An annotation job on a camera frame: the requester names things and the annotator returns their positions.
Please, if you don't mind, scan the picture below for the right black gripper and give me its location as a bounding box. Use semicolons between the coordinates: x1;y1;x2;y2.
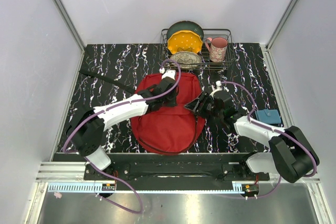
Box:
183;91;223;119

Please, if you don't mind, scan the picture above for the red student backpack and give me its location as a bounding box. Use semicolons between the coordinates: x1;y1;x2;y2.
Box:
129;73;205;155

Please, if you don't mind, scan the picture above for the black wire dish rack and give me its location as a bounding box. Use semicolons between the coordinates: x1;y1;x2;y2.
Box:
160;28;234;69

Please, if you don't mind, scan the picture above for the blue card wallet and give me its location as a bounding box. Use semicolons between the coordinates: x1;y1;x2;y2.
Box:
255;109;281;124

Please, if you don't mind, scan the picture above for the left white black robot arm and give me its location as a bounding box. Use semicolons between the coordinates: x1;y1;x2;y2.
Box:
62;77;179;180

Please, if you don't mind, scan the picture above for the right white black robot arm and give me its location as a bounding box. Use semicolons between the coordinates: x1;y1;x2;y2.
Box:
184;91;320;183

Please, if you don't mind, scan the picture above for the grey patterned small plate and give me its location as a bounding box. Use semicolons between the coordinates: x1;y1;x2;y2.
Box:
170;51;202;68

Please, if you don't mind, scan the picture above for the yellow dotted plate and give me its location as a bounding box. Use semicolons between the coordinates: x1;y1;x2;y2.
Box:
167;30;203;54

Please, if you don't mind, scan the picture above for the pink patterned mug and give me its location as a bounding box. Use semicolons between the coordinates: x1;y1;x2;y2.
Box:
205;37;228;63

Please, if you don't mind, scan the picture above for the dark green plate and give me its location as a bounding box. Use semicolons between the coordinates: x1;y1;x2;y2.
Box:
166;20;204;40

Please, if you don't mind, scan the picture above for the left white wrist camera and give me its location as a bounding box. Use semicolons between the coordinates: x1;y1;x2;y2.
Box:
159;68;176;81

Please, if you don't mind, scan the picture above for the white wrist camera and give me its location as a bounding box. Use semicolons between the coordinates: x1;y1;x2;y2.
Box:
212;81;222;93
159;68;176;81

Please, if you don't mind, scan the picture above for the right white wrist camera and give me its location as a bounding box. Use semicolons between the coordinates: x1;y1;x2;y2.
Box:
212;81;222;93

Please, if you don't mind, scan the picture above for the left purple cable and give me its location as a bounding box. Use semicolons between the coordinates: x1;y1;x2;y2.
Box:
62;59;181;214

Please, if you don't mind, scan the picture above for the purple cable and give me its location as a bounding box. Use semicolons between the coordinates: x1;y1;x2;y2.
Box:
62;59;181;214
217;80;317;200

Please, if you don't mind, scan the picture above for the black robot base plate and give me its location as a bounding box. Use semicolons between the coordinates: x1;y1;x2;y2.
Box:
83;153;271;183

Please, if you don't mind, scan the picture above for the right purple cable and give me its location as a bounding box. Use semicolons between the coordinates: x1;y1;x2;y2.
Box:
217;80;317;200

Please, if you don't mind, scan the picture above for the aluminium frame rail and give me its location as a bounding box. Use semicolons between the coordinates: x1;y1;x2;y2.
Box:
36;0;87;51

